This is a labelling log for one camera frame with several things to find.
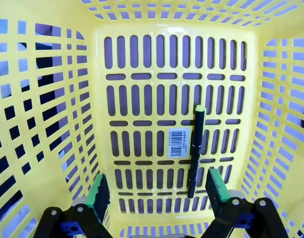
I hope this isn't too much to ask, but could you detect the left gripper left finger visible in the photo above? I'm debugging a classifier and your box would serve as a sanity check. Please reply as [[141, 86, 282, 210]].
[[32, 173, 113, 238]]

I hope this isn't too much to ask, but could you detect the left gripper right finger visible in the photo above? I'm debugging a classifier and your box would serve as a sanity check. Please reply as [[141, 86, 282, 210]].
[[200, 167, 290, 238]]

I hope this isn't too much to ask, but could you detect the black marker green cap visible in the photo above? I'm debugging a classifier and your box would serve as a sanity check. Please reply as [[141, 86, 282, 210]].
[[187, 105, 206, 200]]

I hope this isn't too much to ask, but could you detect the yellow plastic shopping basket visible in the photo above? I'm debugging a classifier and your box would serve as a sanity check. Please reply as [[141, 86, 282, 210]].
[[0, 0, 304, 238]]

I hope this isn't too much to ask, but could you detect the white barcode sticker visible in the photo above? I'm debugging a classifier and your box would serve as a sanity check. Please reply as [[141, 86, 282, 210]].
[[168, 127, 195, 159]]

